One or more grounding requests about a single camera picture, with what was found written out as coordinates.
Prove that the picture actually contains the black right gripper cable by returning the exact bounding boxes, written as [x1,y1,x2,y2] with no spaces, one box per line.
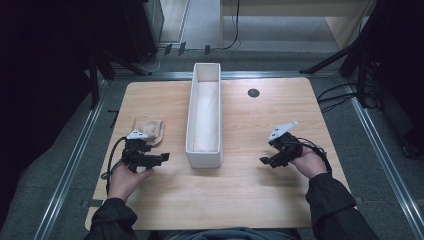
[295,136,334,174]

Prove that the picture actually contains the person's left hand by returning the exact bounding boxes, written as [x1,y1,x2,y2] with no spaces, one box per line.
[107,162,155,203]

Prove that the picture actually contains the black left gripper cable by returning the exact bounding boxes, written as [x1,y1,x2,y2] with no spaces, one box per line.
[100,136,128,195]

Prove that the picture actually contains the black tripod stand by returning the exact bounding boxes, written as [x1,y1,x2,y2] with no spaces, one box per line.
[298,0,424,109]

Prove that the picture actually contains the white floor cable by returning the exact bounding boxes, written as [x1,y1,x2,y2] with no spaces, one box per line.
[141,46,168,75]

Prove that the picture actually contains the metal floor rail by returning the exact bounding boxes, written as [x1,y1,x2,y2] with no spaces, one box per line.
[32,79,108,240]
[344,83,424,240]
[113,69,342,82]

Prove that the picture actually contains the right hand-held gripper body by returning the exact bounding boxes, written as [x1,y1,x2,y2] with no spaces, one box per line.
[267,120,304,166]

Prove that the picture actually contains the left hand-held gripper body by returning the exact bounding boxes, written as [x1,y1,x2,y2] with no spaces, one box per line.
[121,130,158,174]

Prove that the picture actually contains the light wooden cabinet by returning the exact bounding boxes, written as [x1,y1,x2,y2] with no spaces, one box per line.
[219,0,378,51]

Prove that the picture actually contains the black stand legs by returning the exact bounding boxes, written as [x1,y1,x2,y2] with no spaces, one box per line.
[87,49,153,110]

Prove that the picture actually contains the person's torso clothing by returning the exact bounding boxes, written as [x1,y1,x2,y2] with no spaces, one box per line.
[146,226,303,240]

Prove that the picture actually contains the black floor cables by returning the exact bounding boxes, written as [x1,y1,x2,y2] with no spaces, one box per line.
[316,82,381,114]

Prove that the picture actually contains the long white box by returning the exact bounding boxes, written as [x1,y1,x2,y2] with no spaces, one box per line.
[185,62,224,169]

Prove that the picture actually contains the beige sock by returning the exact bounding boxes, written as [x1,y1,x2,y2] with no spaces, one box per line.
[131,118,166,147]

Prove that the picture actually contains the dark cabinet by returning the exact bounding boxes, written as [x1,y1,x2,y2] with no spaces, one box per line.
[96,0,165,64]

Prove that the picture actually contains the person's right hand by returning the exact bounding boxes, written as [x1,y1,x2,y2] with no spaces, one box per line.
[289,146,329,180]

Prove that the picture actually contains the black hanging cable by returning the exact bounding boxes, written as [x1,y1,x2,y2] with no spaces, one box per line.
[221,0,242,52]

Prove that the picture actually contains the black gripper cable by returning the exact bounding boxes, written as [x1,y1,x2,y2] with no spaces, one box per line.
[295,136,334,174]
[100,136,128,195]

